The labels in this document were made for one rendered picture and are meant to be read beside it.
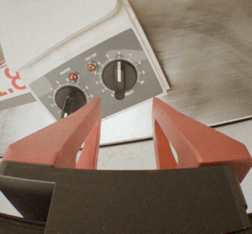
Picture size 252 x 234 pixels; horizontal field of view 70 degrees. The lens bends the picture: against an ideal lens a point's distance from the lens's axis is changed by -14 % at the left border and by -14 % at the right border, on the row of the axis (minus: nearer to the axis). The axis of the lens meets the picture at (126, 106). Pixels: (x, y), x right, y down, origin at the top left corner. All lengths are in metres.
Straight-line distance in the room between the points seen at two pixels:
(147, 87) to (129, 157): 0.10
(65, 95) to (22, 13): 0.09
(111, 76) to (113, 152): 0.11
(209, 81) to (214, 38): 0.05
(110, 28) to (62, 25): 0.04
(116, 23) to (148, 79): 0.06
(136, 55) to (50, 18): 0.08
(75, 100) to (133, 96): 0.06
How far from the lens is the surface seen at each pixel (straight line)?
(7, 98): 0.33
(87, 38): 0.18
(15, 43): 0.20
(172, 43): 0.24
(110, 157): 0.26
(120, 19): 0.18
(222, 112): 0.25
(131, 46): 0.18
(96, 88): 0.20
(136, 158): 0.26
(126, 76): 0.19
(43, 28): 0.19
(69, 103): 0.19
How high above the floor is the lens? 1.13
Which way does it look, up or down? 76 degrees down
